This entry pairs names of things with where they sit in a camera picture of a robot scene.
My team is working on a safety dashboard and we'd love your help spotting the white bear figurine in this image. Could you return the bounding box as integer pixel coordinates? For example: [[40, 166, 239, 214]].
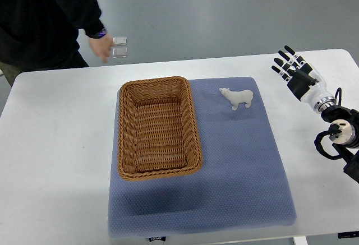
[[219, 88, 254, 111]]

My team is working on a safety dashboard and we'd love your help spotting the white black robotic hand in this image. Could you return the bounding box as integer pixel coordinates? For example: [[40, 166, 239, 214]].
[[271, 45, 337, 113]]

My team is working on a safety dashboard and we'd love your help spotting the lower floor metal plate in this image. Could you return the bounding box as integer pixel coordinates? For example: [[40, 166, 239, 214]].
[[112, 47, 127, 58]]

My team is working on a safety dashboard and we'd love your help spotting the person's bare hand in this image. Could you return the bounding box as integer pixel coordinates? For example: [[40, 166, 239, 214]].
[[88, 34, 114, 63]]

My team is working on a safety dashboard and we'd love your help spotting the brown wicker basket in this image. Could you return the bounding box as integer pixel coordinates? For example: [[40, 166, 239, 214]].
[[117, 76, 202, 181]]

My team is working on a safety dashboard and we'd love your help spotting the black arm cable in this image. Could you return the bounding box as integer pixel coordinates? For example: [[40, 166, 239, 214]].
[[333, 87, 343, 107]]

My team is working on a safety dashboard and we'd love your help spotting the floor metal plate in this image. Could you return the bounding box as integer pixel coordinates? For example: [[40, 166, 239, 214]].
[[113, 36, 127, 46], [112, 47, 127, 58]]

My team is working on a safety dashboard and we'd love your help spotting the blue textured mat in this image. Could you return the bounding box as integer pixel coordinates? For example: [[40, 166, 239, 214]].
[[108, 77, 296, 238]]

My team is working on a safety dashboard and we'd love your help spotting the black sleeved forearm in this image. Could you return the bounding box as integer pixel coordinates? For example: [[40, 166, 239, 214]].
[[1, 0, 106, 69]]

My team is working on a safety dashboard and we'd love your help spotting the upper floor metal plate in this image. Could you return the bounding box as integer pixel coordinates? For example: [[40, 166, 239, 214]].
[[113, 36, 127, 46]]

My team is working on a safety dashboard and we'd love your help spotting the black desk control panel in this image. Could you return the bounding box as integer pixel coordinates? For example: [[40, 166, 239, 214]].
[[337, 231, 359, 239]]

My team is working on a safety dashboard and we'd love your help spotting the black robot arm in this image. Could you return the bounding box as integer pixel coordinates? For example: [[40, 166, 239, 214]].
[[314, 103, 358, 182]]

